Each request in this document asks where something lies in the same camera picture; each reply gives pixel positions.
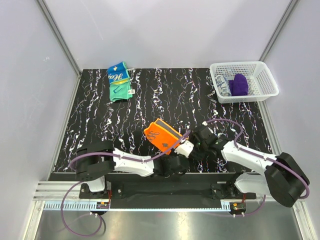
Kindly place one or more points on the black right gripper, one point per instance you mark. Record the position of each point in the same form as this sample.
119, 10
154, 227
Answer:
197, 155

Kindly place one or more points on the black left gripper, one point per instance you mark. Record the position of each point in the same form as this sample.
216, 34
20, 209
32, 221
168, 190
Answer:
172, 154

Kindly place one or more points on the orange and grey towel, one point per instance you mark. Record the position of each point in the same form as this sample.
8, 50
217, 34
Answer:
161, 134

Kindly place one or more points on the teal and blue towel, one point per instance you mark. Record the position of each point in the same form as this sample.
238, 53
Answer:
119, 82

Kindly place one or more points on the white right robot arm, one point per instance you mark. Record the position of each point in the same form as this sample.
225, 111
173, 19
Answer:
278, 176

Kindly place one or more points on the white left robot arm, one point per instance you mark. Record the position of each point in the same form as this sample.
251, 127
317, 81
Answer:
94, 162

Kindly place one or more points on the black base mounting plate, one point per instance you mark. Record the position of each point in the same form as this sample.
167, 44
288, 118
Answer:
217, 186

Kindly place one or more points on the white blue rolled towel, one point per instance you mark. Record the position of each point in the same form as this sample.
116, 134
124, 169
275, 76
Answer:
223, 86

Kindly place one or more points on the purple rolled towel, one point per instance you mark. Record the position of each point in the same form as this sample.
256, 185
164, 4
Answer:
239, 85

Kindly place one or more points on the white plastic basket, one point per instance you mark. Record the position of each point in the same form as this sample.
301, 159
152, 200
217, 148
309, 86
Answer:
262, 84

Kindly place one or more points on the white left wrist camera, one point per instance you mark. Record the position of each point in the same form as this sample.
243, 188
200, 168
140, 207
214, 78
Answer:
185, 148

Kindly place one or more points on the aluminium frame rail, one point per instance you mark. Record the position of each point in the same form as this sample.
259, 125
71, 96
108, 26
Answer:
52, 190

